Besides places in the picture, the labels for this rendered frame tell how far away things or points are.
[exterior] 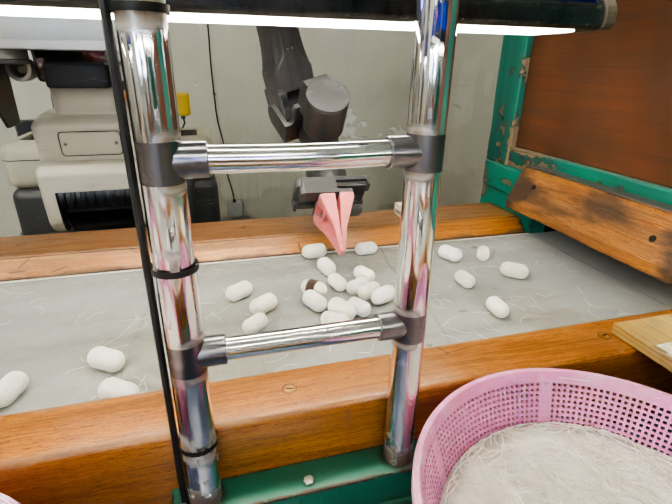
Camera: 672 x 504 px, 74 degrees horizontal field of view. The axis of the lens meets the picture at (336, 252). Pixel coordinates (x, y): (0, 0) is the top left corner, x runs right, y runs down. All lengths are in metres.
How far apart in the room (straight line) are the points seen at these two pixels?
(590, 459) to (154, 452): 0.32
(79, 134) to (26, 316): 0.59
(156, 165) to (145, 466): 0.22
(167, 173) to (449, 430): 0.28
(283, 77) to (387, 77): 2.08
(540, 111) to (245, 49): 1.89
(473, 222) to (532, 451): 0.48
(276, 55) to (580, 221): 0.47
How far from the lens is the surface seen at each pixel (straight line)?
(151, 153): 0.24
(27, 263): 0.73
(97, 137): 1.13
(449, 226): 0.78
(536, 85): 0.87
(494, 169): 0.93
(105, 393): 0.43
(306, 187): 0.59
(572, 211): 0.70
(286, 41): 0.68
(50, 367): 0.51
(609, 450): 0.44
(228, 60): 2.52
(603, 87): 0.77
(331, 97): 0.61
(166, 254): 0.26
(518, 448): 0.41
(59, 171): 1.12
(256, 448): 0.38
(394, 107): 2.77
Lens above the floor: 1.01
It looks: 23 degrees down
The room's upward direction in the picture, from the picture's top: 1 degrees clockwise
